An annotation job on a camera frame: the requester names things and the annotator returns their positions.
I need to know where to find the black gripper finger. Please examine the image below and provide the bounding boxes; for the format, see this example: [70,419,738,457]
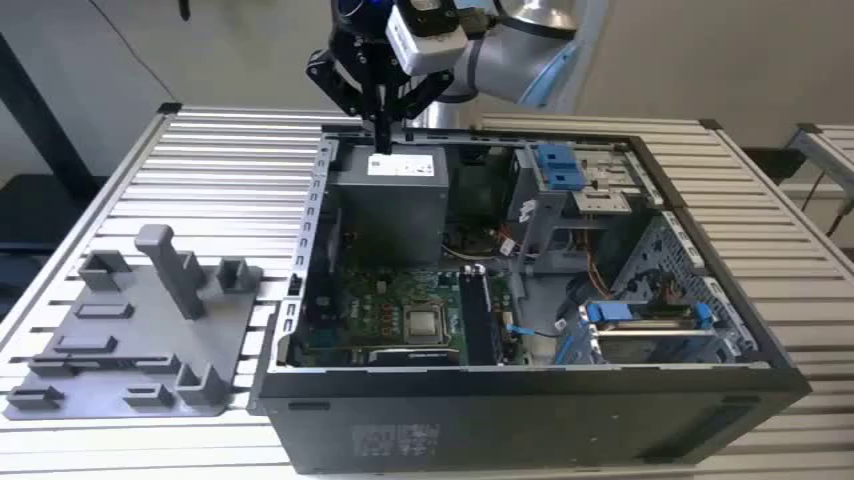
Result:
[383,72,456,153]
[305,48,385,153]

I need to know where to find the green RAM stick white label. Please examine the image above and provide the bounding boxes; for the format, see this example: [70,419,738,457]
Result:
[29,355,172,365]

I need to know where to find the grey power supply unit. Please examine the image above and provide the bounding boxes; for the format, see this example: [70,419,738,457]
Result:
[331,145,449,269]

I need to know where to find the blue drive bay latch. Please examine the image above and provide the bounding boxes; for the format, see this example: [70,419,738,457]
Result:
[535,143,586,192]

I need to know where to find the green motherboard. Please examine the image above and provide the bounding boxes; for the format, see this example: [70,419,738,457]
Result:
[292,264,528,369]

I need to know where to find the silver CPU in socket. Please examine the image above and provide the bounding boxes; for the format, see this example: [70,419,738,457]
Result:
[404,308,447,346]

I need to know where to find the black graphics card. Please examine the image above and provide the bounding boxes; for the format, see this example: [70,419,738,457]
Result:
[363,347,465,367]

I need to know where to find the black box behind table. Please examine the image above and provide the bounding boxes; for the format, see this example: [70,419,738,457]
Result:
[739,146,806,186]

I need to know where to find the grey plastic parts rack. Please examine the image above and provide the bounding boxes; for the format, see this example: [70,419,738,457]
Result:
[1,224,265,420]

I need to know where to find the hard disk in blue carrier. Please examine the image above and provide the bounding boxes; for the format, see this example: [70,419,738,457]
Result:
[578,299,719,366]

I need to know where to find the metal slat side table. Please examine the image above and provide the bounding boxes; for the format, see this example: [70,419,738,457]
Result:
[776,122,854,201]

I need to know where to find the black open PC case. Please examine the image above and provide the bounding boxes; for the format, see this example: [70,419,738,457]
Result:
[247,123,814,475]

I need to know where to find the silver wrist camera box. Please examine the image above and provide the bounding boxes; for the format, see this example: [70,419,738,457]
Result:
[384,0,469,77]

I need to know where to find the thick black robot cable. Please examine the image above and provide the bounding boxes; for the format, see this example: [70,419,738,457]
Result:
[463,7,579,41]

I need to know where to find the thin black wall wire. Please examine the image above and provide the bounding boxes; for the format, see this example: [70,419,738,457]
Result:
[88,0,180,105]

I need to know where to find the white yellow wire bundle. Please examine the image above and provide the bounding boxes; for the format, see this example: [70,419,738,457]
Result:
[443,224,521,261]

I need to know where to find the orange wires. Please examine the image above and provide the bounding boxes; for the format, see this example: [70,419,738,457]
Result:
[578,227,612,301]

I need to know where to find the black furniture frame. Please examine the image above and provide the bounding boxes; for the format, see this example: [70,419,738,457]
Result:
[0,32,112,306]

